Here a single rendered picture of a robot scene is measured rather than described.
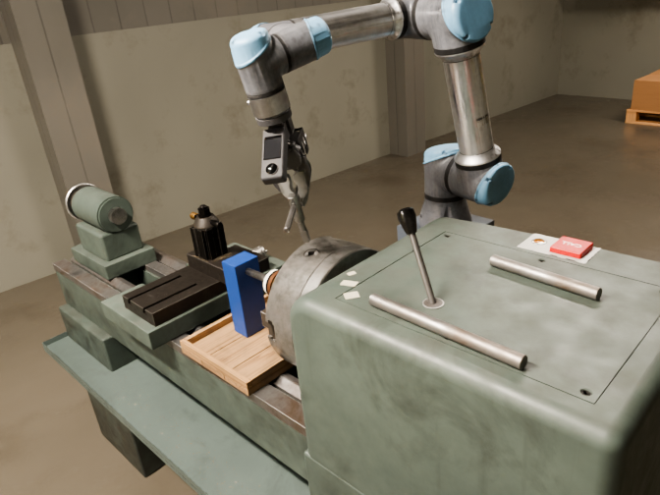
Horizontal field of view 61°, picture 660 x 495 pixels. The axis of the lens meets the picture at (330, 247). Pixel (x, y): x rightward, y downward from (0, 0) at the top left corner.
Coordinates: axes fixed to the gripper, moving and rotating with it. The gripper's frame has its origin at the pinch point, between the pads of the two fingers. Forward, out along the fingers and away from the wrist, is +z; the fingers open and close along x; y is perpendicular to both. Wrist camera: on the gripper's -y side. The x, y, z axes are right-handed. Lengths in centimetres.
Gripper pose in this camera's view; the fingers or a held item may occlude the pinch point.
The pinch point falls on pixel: (300, 203)
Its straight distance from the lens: 119.8
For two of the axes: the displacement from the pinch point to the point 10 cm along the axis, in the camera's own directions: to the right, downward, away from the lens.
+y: 1.1, -5.9, 8.0
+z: 2.5, 7.9, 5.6
